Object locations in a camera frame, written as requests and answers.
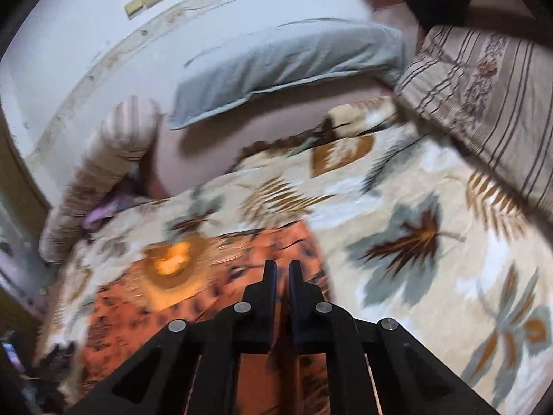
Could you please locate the orange black floral cloth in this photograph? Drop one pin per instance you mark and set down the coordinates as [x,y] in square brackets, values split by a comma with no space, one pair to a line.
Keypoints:
[129,311]

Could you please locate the striped floral pillow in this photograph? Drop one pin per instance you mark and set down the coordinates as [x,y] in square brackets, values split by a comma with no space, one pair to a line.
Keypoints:
[488,95]

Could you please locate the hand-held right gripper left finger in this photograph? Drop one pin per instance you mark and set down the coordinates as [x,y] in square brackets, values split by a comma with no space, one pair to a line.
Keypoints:
[269,283]

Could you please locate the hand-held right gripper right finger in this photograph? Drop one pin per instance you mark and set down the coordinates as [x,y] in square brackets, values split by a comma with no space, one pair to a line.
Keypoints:
[296,283]

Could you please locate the purple cloth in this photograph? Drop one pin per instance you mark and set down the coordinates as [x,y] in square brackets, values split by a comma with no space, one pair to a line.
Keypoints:
[106,209]

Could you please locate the pink bed sheet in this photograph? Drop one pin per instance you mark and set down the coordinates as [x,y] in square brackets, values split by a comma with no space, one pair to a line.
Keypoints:
[207,147]

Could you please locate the leaf print blanket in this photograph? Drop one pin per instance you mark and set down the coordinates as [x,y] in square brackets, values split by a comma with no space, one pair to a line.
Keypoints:
[410,233]

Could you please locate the striped bolster cushion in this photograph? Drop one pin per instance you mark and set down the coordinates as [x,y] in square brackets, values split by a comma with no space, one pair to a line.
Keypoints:
[112,151]

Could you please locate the grey pillow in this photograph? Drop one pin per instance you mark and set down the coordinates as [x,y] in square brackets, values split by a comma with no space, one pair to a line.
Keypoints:
[281,65]

